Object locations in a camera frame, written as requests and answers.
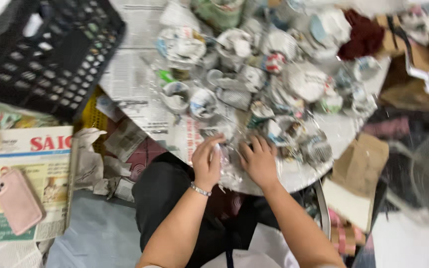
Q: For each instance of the crumpled newspaper sheets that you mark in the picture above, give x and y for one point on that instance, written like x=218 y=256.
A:
x=91 y=163

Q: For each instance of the pink striped cloth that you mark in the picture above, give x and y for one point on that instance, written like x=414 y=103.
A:
x=345 y=234

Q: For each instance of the person's right hand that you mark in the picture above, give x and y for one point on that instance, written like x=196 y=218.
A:
x=261 y=165

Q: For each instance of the person's black trousers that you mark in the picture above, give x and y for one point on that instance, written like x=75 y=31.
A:
x=162 y=193

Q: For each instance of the brown cardboard box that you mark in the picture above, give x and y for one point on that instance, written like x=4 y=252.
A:
x=408 y=85

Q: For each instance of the clear glass cup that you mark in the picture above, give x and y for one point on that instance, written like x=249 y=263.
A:
x=230 y=167

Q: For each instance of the flat newspaper sheet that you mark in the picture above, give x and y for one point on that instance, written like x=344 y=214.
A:
x=136 y=82

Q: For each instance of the dark red cloth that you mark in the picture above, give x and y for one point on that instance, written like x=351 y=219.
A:
x=361 y=35

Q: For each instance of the folded newspaper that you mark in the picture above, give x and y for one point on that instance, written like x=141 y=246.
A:
x=47 y=160

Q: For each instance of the brown paper bag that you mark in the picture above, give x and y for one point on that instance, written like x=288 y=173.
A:
x=358 y=175

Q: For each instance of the pink phone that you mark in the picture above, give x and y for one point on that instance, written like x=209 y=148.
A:
x=18 y=203

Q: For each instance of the person's left fingers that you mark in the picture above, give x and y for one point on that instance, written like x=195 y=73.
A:
x=214 y=141

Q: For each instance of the person's right fingers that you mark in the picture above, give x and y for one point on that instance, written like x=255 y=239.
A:
x=257 y=145

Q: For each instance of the heap of newspaper-wrapped cups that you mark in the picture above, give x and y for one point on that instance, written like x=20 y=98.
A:
x=274 y=78

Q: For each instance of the metal table leg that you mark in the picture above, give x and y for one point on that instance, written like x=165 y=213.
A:
x=323 y=208

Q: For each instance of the person's white shirt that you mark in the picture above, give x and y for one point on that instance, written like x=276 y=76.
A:
x=266 y=249

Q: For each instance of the yellow plastic crate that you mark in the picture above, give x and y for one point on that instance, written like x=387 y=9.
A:
x=93 y=117

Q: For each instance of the black plastic crate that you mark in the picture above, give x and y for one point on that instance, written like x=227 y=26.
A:
x=50 y=52

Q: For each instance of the person's left hand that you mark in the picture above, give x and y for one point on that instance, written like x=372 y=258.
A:
x=205 y=165

